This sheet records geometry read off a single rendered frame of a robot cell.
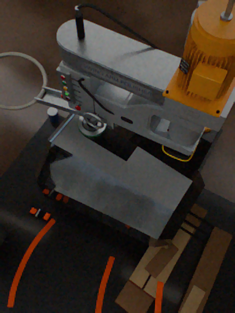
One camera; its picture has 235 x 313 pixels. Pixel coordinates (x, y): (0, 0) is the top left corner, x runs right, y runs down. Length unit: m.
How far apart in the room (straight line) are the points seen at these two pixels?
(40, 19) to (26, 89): 0.96
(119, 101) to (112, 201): 0.79
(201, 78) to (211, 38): 0.16
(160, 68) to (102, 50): 0.31
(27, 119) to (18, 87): 0.41
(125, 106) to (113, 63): 0.31
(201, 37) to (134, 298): 2.15
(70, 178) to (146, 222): 0.64
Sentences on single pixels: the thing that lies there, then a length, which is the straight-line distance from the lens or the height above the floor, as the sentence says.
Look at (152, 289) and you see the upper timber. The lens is 2.98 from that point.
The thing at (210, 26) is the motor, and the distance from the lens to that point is 1.49.
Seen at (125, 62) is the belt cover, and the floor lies 1.74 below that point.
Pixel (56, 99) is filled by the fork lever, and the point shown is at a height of 0.98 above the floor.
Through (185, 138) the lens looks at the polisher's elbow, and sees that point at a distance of 2.07.
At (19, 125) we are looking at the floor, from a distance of 3.80.
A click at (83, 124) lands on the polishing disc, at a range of 2.66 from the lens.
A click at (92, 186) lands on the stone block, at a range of 2.58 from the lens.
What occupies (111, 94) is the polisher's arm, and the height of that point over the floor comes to 1.43.
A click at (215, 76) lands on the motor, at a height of 2.00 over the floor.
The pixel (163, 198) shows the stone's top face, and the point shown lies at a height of 0.87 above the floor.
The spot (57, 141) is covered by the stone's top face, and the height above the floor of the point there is 0.87.
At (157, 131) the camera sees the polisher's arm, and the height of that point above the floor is 1.29.
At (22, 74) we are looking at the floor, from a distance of 4.15.
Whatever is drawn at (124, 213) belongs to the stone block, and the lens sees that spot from 2.55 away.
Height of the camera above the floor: 3.17
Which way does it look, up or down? 65 degrees down
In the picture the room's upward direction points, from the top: straight up
